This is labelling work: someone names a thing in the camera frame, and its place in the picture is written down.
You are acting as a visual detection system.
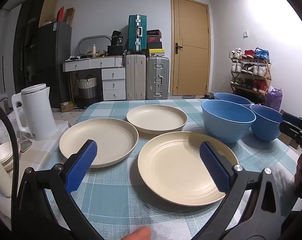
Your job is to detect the patterned floor rug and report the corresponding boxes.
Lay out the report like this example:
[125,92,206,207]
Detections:
[51,107,91,130]

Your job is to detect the black cable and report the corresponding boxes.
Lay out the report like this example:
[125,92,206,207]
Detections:
[0,99,19,230]

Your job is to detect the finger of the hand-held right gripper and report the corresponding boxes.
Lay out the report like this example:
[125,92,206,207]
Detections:
[279,121,302,140]
[281,112,302,132]

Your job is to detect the purple plastic bag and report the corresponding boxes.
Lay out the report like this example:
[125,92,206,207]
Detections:
[266,88,282,112]

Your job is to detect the blue bowl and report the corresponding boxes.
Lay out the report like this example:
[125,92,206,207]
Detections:
[213,92,252,108]
[249,104,284,142]
[201,99,257,143]

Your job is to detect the cream plate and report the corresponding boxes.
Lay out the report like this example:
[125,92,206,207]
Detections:
[138,131,239,207]
[59,117,139,168]
[126,105,188,134]

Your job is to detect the tall dark cabinet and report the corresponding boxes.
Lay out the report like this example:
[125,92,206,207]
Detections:
[13,0,49,95]

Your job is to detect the person's left hand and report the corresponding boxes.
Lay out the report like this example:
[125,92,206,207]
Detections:
[122,226,152,240]

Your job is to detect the rows of shelved sneakers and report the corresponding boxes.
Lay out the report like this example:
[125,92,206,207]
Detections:
[228,47,271,93]

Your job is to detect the brown open cardboard box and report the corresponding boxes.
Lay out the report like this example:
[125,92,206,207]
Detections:
[65,7,76,27]

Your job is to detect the stack of small cream bowls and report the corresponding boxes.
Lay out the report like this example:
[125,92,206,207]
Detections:
[0,141,21,172]

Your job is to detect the woven laundry basket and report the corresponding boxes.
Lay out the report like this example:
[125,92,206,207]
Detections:
[77,75,98,100]

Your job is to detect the white drawer desk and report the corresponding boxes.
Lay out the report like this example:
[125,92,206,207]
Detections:
[63,56,126,101]

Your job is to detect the beige suitcase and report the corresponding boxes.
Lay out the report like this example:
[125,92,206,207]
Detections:
[125,54,147,100]

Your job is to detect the teal suitcase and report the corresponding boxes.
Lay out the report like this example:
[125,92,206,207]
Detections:
[128,15,148,53]

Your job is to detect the yellow black shoe box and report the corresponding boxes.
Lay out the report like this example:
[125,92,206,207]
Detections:
[145,48,165,57]

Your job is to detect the wooden shoe rack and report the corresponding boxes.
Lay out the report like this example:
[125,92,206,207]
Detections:
[229,57,272,97]

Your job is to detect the white electric kettle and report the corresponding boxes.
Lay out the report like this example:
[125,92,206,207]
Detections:
[11,84,58,140]

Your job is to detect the clear plastic bag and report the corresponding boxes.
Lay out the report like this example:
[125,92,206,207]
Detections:
[6,105,24,128]

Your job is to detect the wooden door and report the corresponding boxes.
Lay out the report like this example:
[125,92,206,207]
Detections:
[170,0,211,97]

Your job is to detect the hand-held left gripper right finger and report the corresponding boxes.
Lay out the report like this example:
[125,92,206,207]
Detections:
[199,141,286,240]

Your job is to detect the silver suitcase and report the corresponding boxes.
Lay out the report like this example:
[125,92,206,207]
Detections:
[146,56,170,100]

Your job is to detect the dark grey refrigerator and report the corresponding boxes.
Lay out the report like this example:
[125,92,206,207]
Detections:
[37,21,73,108]

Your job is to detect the black labelled box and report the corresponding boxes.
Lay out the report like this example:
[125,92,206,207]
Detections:
[112,30,124,46]

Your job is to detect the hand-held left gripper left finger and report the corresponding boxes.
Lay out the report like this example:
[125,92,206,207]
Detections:
[16,139,103,240]

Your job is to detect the oval grey framed mirror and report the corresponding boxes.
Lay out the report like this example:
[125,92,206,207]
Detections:
[78,35,111,55]

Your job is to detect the small printed cardboard box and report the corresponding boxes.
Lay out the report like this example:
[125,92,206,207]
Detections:
[60,101,74,113]

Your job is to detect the tan cardboard sheet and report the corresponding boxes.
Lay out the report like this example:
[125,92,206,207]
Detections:
[38,0,59,28]

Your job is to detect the black bag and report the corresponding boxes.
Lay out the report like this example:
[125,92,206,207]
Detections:
[107,45,128,55]

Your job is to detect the folding metal stand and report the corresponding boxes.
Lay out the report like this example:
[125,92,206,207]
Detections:
[16,130,33,153]

